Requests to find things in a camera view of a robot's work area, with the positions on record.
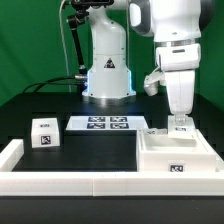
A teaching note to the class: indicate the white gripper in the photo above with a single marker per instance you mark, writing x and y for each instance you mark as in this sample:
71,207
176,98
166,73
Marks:
178,65

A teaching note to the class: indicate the white door panel with tags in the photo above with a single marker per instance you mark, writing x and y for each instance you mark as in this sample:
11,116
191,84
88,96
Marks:
156,131

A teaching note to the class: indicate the white cabinet body box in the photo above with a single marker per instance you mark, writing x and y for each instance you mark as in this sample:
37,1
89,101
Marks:
159,153

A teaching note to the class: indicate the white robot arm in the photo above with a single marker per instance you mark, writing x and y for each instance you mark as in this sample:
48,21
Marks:
163,32

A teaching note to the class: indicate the white cabinet top block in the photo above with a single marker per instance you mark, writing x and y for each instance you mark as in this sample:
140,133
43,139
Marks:
45,132

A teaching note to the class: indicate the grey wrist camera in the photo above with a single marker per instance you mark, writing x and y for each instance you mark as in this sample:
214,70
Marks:
152,82

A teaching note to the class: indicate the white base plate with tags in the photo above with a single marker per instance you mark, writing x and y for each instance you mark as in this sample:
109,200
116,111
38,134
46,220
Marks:
108,123

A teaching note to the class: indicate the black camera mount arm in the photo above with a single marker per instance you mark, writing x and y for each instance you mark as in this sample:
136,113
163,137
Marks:
81,13

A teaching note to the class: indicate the white U-shaped fence wall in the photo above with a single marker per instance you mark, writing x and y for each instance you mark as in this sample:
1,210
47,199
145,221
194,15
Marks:
102,184

